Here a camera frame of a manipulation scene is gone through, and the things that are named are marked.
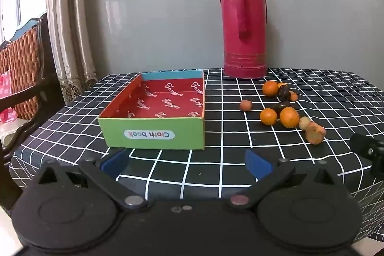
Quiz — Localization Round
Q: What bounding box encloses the large carrot piece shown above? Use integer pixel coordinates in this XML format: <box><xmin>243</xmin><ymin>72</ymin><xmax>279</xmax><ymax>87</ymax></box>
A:
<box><xmin>305</xmin><ymin>121</ymin><xmax>326</xmax><ymax>144</ymax></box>

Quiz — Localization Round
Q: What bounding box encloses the pink checked cloth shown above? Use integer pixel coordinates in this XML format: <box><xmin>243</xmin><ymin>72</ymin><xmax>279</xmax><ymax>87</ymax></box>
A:
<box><xmin>0</xmin><ymin>71</ymin><xmax>19</xmax><ymax>125</ymax></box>

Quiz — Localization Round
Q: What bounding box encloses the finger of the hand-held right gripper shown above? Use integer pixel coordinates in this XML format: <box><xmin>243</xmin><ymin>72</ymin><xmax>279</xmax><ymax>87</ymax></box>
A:
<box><xmin>350</xmin><ymin>133</ymin><xmax>384</xmax><ymax>177</ymax></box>

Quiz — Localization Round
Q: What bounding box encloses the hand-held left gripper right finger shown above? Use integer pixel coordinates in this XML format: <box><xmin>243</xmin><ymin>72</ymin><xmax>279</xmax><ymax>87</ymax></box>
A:
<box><xmin>226</xmin><ymin>149</ymin><xmax>337</xmax><ymax>210</ymax></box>

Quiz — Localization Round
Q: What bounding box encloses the red thermos flask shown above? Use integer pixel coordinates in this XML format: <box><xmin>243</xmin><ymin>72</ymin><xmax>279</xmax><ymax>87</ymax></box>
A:
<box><xmin>218</xmin><ymin>0</ymin><xmax>268</xmax><ymax>79</ymax></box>

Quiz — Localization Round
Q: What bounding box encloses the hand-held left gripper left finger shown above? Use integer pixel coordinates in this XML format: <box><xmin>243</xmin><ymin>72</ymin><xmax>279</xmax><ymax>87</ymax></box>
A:
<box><xmin>37</xmin><ymin>149</ymin><xmax>148</xmax><ymax>212</ymax></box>

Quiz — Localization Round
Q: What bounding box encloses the dark wooden chair woven back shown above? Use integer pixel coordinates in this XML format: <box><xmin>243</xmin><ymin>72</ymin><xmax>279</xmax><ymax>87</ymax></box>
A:
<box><xmin>0</xmin><ymin>14</ymin><xmax>65</xmax><ymax>214</ymax></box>

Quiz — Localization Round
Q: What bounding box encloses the green and red cardboard box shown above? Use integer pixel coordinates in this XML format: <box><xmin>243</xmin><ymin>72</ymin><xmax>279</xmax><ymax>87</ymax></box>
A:
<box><xmin>97</xmin><ymin>70</ymin><xmax>206</xmax><ymax>150</ymax></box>

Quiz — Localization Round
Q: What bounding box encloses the beige curtain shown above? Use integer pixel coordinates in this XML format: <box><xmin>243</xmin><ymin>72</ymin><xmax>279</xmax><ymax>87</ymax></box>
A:
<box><xmin>45</xmin><ymin>0</ymin><xmax>98</xmax><ymax>101</ymax></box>

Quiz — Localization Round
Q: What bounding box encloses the black white checked tablecloth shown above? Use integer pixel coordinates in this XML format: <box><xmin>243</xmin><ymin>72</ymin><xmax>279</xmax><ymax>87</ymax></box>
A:
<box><xmin>9</xmin><ymin>68</ymin><xmax>384</xmax><ymax>241</ymax></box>

